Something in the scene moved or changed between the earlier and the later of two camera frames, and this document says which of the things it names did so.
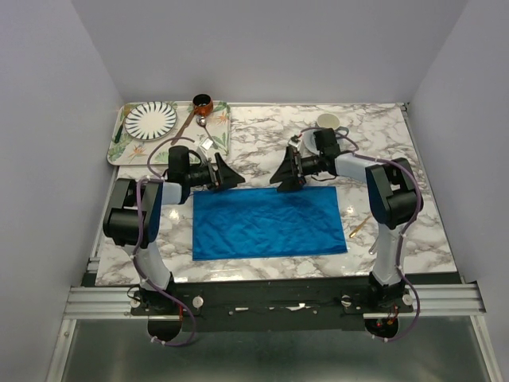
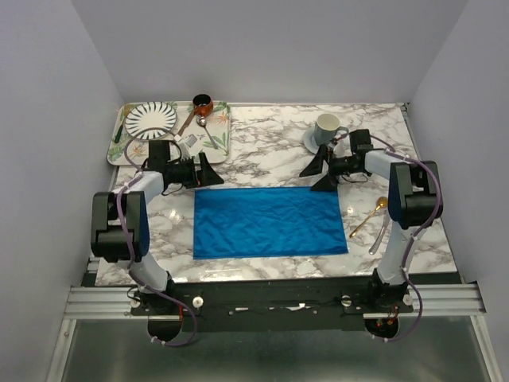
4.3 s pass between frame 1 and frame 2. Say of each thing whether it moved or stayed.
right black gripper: moved
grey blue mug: stayed
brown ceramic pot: stayed
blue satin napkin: stayed
